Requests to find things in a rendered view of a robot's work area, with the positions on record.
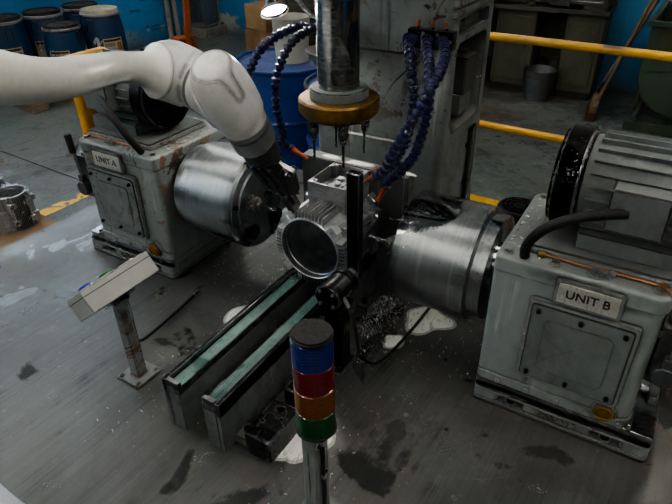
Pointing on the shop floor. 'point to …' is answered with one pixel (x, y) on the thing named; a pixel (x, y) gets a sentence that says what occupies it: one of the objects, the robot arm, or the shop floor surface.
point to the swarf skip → (655, 80)
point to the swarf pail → (538, 82)
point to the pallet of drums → (61, 32)
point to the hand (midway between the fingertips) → (290, 200)
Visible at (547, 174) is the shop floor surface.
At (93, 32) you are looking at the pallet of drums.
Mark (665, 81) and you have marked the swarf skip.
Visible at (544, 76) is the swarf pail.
